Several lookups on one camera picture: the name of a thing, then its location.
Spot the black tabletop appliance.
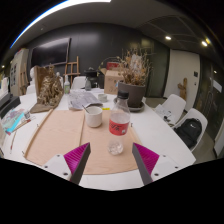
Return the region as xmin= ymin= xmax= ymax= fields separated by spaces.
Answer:
xmin=83 ymin=67 xmax=100 ymax=89

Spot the white spray bottle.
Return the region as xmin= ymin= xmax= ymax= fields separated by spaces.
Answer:
xmin=63 ymin=74 xmax=71 ymax=95

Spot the beige cabinet with posters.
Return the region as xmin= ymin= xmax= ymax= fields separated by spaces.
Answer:
xmin=9 ymin=47 xmax=30 ymax=98

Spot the potted dried branch plant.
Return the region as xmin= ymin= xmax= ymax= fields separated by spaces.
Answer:
xmin=113 ymin=48 xmax=154 ymax=113

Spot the white plaster bust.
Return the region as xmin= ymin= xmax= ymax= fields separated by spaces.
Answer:
xmin=29 ymin=66 xmax=38 ymax=86
xmin=55 ymin=71 xmax=64 ymax=88

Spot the brown carved sculpture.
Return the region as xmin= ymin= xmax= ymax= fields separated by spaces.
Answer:
xmin=29 ymin=64 xmax=65 ymax=114

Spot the beige wooden board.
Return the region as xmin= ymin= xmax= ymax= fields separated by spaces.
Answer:
xmin=23 ymin=109 xmax=86 ymax=168
xmin=79 ymin=109 xmax=143 ymax=176

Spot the white plastic chair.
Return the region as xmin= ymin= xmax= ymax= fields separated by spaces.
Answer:
xmin=154 ymin=93 xmax=187 ymax=126
xmin=71 ymin=75 xmax=88 ymax=90
xmin=173 ymin=107 xmax=209 ymax=153

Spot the wooden wall figure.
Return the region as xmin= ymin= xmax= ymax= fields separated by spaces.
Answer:
xmin=177 ymin=77 xmax=188 ymax=101

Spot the red box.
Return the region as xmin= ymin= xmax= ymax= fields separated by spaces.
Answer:
xmin=106 ymin=61 xmax=121 ymax=71

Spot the wooden easel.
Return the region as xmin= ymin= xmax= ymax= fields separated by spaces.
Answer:
xmin=63 ymin=55 xmax=82 ymax=88

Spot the flat black box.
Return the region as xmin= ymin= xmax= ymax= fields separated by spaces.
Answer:
xmin=0 ymin=93 xmax=22 ymax=119

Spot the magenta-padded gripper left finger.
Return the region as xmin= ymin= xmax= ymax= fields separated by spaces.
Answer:
xmin=42 ymin=142 xmax=92 ymax=185

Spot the black backpack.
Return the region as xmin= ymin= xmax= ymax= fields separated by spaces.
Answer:
xmin=174 ymin=117 xmax=203 ymax=149

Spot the metal spoon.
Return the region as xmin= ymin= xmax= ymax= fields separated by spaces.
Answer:
xmin=81 ymin=104 xmax=92 ymax=115

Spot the white ceramic mug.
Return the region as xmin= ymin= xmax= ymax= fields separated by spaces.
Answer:
xmin=84 ymin=105 xmax=104 ymax=129

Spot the grey spray bottle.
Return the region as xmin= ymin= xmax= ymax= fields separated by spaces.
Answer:
xmin=84 ymin=78 xmax=93 ymax=92

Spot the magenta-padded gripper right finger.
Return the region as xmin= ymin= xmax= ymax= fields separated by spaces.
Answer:
xmin=132 ymin=142 xmax=183 ymax=186

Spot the open printed newspaper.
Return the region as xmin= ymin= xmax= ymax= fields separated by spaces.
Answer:
xmin=67 ymin=89 xmax=104 ymax=111

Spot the brown cardboard box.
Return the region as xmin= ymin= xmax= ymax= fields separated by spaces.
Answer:
xmin=99 ymin=67 xmax=125 ymax=95

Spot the black wall screen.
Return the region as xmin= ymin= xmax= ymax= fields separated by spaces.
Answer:
xmin=30 ymin=37 xmax=72 ymax=68

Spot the clear red-labelled drink bottle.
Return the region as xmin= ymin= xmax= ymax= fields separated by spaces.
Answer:
xmin=107 ymin=89 xmax=132 ymax=157

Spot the long ceiling light panel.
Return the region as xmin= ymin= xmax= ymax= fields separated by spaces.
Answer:
xmin=9 ymin=0 xmax=113 ymax=49

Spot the wooden-handled paint brush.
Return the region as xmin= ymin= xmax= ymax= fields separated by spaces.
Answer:
xmin=9 ymin=131 xmax=18 ymax=154
xmin=7 ymin=116 xmax=36 ymax=134

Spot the small white cup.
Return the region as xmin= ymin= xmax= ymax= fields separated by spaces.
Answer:
xmin=97 ymin=93 xmax=109 ymax=103

